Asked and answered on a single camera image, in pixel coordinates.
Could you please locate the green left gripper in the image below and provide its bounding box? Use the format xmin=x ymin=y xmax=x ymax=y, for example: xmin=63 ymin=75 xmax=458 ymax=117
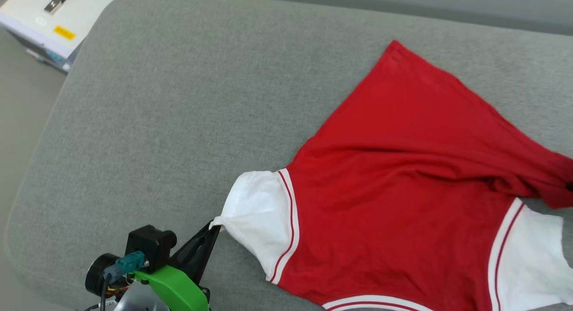
xmin=133 ymin=221 xmax=222 ymax=311

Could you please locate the red and white t-shirt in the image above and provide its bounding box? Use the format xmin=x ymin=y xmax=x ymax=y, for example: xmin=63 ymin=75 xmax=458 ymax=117
xmin=210 ymin=39 xmax=573 ymax=311

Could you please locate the grey fabric sofa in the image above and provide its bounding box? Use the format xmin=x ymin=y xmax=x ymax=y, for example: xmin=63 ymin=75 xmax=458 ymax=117
xmin=4 ymin=0 xmax=573 ymax=311

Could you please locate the white equipment box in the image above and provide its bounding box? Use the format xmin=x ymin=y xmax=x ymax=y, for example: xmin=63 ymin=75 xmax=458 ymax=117
xmin=0 ymin=0 xmax=129 ymax=74

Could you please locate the silver usb plug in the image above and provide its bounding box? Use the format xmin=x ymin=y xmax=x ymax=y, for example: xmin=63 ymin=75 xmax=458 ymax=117
xmin=43 ymin=0 xmax=77 ymax=14

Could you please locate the teal left camera connector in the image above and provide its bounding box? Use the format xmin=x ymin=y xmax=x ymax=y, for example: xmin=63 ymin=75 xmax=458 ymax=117
xmin=103 ymin=251 xmax=149 ymax=281

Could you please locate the black left camera cable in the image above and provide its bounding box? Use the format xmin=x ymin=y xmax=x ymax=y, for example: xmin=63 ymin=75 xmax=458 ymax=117
xmin=99 ymin=273 xmax=113 ymax=311

